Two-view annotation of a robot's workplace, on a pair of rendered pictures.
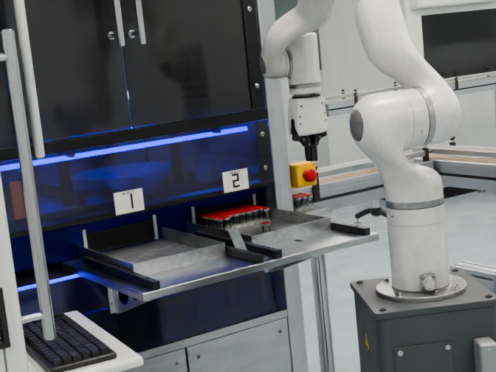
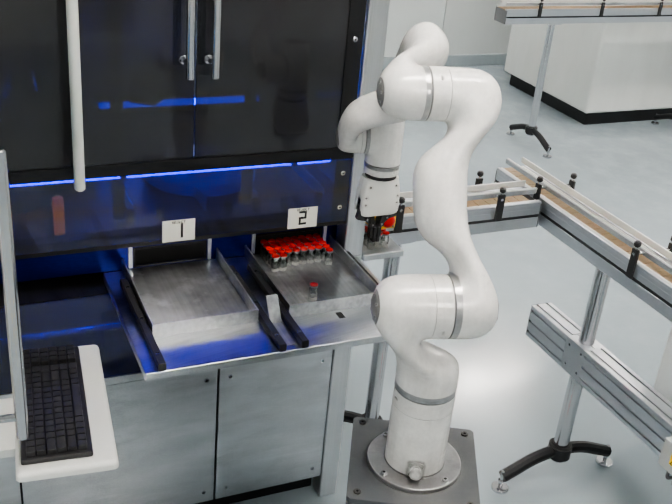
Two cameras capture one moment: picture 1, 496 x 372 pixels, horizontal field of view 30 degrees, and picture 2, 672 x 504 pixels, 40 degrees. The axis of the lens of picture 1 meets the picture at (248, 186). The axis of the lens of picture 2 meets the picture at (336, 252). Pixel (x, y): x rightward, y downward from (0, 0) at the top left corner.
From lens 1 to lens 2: 0.82 m
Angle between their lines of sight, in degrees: 19
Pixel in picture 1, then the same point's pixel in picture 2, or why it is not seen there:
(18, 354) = not seen: outside the picture
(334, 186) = not seen: hidden behind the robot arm
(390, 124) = (406, 323)
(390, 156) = (400, 352)
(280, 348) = (319, 375)
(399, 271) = (391, 448)
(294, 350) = (335, 377)
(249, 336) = (289, 362)
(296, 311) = not seen: hidden behind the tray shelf
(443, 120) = (471, 326)
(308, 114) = (377, 197)
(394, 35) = (445, 215)
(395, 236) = (394, 416)
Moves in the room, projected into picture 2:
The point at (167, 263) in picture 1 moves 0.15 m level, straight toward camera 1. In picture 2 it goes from (191, 325) to (178, 360)
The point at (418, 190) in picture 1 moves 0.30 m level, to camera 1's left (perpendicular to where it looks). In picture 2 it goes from (425, 388) to (267, 362)
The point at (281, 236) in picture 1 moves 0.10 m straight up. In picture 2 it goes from (324, 307) to (327, 272)
